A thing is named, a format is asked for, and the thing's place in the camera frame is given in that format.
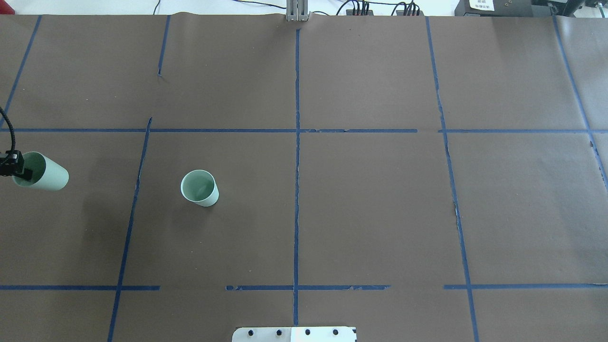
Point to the aluminium camera post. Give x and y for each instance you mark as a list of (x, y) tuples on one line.
[(297, 10)]

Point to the light green cup on table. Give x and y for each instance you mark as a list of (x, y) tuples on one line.
[(200, 187)]

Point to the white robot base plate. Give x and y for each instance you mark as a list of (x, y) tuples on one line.
[(296, 334)]

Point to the black power strip left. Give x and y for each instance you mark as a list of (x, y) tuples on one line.
[(359, 9)]

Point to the dark equipment box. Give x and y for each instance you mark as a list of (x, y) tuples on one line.
[(508, 8)]

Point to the black power strip right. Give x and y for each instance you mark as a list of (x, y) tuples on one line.
[(404, 9)]

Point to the light green cup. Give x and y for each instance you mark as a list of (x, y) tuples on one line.
[(46, 174), (200, 187)]

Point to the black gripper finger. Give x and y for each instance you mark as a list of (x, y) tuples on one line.
[(12, 164)]

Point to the black power strip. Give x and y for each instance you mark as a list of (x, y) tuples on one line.
[(359, 9), (404, 9)]

